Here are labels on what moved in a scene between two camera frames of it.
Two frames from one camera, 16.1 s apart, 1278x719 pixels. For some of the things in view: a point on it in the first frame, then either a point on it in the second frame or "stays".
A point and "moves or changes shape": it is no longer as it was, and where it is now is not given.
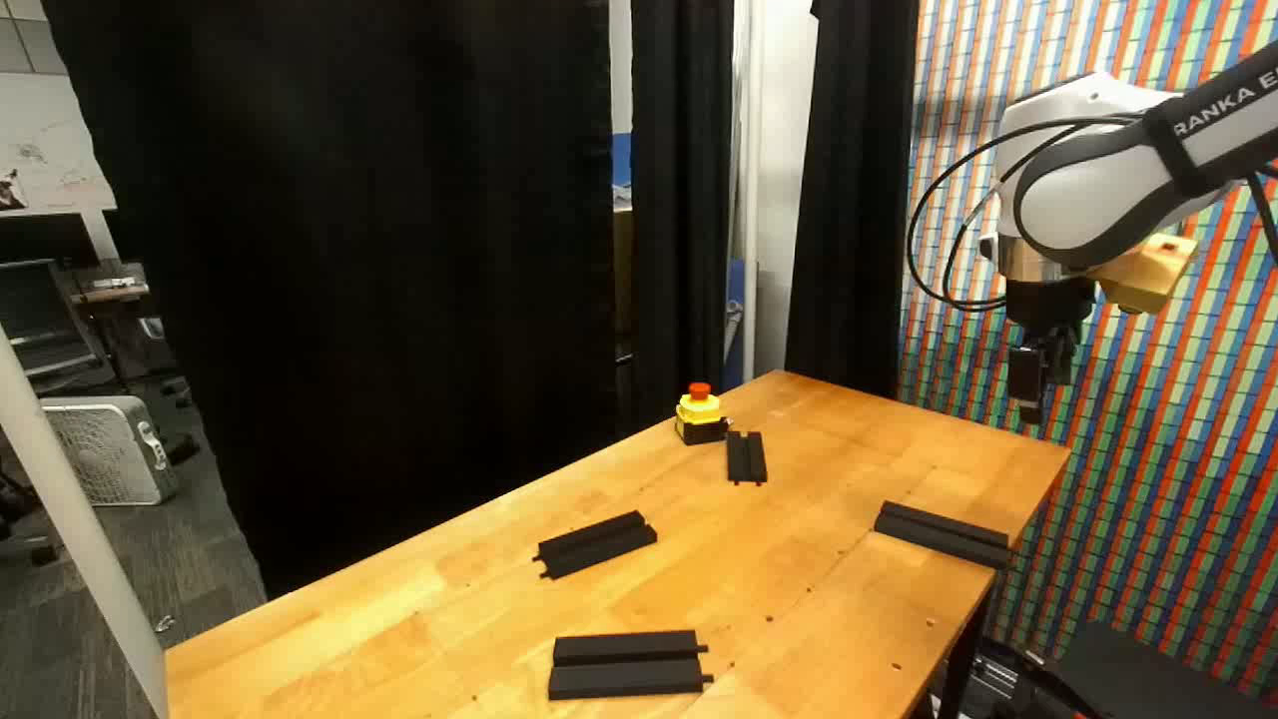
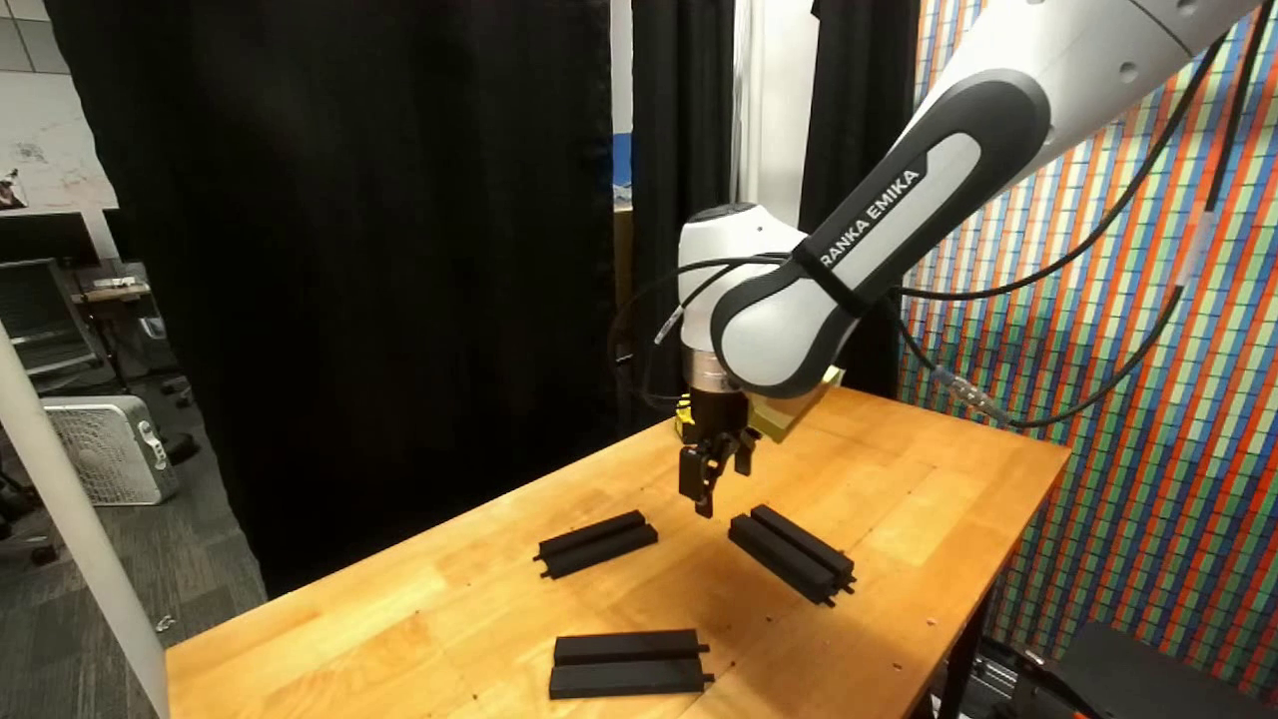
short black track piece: (743, 459) moves or changes shape
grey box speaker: (114, 449) stays
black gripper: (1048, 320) -> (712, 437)
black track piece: (940, 534) -> (791, 554)
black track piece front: (630, 665) stays
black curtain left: (385, 240) stays
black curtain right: (852, 196) stays
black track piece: (592, 541) stays
